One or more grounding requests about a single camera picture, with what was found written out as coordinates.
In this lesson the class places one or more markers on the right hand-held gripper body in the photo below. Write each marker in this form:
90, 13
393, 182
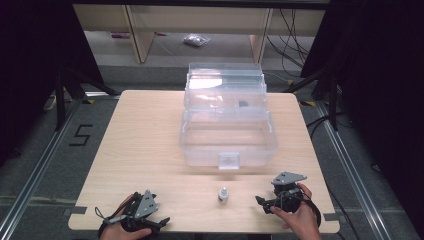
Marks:
288, 178

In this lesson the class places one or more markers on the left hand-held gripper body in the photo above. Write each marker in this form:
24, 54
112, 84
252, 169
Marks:
146, 204

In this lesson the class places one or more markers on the small white bottle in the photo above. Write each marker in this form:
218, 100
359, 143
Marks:
223, 195

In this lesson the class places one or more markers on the clear plastic storage box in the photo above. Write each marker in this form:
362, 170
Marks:
230, 133

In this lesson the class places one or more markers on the person's right hand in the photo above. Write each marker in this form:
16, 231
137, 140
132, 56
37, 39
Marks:
305, 220

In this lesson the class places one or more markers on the person's left hand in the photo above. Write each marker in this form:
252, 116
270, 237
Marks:
115, 233

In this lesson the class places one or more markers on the grey tape strip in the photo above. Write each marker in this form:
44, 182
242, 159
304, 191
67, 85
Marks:
330, 217
76, 210

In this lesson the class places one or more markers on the yellow black hazard tape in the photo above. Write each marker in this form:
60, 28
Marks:
308, 103
88, 101

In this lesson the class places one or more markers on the black metal stand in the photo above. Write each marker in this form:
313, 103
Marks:
333, 106
60, 106

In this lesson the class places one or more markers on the small dark object in box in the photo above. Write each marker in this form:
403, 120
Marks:
243, 103

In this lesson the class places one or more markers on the black tape floor numeral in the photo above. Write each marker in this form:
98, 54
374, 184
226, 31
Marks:
81, 135

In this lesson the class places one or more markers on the black curtain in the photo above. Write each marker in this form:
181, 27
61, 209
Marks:
36, 66
383, 83

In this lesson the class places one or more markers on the light wooden shelf unit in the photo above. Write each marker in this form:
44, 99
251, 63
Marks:
143, 40

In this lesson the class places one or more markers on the clear plastic bag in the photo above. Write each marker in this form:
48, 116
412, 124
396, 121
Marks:
196, 40

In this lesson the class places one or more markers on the pink object under shelf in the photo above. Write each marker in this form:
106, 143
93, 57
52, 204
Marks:
120, 34

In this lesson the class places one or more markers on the aluminium floor rail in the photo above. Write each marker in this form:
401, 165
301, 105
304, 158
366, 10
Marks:
40, 166
350, 166

